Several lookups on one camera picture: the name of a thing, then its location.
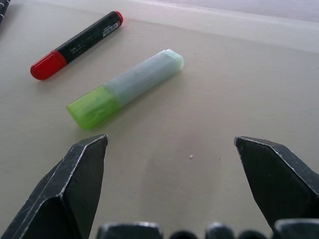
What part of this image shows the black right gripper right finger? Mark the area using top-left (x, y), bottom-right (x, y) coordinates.
top-left (234, 135), bottom-right (319, 239)

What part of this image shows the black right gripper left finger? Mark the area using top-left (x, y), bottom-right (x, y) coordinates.
top-left (0, 134), bottom-right (109, 239)

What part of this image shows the dark object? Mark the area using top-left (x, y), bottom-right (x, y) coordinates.
top-left (0, 0), bottom-right (12, 42)

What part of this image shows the green highlighter pen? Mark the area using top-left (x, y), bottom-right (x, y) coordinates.
top-left (66, 49), bottom-right (184, 131)

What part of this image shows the black marker with red cap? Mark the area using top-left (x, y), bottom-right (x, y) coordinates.
top-left (30, 10), bottom-right (124, 81)

